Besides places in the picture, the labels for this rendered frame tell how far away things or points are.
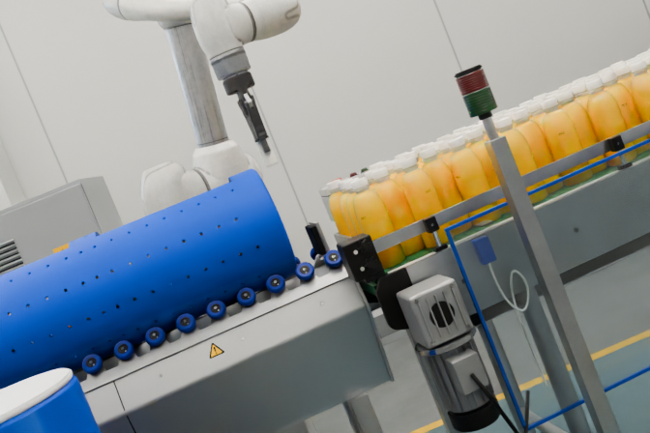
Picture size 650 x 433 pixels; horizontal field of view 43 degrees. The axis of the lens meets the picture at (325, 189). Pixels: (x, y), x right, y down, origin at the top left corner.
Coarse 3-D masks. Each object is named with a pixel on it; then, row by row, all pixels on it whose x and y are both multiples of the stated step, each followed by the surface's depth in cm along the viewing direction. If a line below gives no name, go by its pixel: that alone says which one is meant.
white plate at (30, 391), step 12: (48, 372) 148; (60, 372) 143; (72, 372) 141; (24, 384) 146; (36, 384) 141; (48, 384) 136; (60, 384) 134; (0, 396) 143; (12, 396) 138; (24, 396) 133; (36, 396) 130; (48, 396) 132; (0, 408) 132; (12, 408) 128; (24, 408) 128; (0, 420) 126
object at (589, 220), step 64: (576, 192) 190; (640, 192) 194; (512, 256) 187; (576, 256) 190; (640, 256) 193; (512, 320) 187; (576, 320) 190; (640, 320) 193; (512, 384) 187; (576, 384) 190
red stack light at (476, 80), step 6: (474, 72) 173; (480, 72) 174; (462, 78) 174; (468, 78) 174; (474, 78) 173; (480, 78) 174; (486, 78) 175; (462, 84) 175; (468, 84) 174; (474, 84) 174; (480, 84) 174; (486, 84) 174; (462, 90) 175; (468, 90) 174; (474, 90) 174
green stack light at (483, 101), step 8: (488, 88) 175; (464, 96) 176; (472, 96) 174; (480, 96) 174; (488, 96) 174; (472, 104) 175; (480, 104) 174; (488, 104) 174; (496, 104) 175; (472, 112) 175; (480, 112) 174
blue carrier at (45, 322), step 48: (240, 192) 193; (96, 240) 190; (144, 240) 188; (192, 240) 188; (240, 240) 189; (288, 240) 192; (0, 288) 184; (48, 288) 183; (96, 288) 183; (144, 288) 185; (192, 288) 188; (240, 288) 194; (0, 336) 179; (48, 336) 181; (96, 336) 185; (144, 336) 192; (0, 384) 182
